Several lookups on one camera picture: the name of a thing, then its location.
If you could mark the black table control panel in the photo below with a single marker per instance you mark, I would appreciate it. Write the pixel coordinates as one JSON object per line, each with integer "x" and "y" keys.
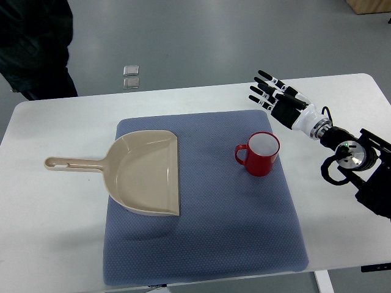
{"x": 375, "y": 268}

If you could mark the wooden box corner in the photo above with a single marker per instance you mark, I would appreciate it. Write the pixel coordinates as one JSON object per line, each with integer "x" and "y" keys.
{"x": 361, "y": 7}

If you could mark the beige plastic dustpan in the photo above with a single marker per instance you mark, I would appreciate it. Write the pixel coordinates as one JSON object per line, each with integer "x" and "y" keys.
{"x": 140, "y": 172}

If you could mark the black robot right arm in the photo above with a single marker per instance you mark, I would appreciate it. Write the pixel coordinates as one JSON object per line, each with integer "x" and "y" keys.
{"x": 364, "y": 162}

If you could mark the person in dark clothes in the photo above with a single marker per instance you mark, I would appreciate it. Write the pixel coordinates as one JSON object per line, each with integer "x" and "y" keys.
{"x": 35, "y": 36}

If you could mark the red cup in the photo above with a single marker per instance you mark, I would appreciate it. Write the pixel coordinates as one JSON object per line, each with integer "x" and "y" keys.
{"x": 258, "y": 154}

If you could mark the metal floor plate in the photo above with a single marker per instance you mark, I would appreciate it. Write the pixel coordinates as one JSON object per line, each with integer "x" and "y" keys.
{"x": 131, "y": 83}
{"x": 130, "y": 70}

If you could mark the lower metal floor plate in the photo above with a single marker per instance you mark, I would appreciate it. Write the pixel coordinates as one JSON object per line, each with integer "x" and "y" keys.
{"x": 131, "y": 83}

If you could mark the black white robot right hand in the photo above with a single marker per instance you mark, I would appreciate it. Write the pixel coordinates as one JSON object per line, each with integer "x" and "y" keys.
{"x": 287, "y": 105}

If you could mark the white table leg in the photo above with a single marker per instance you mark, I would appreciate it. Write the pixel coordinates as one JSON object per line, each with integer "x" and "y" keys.
{"x": 323, "y": 281}

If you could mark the upper metal floor plate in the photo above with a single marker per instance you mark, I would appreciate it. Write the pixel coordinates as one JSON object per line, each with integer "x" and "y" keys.
{"x": 130, "y": 70}

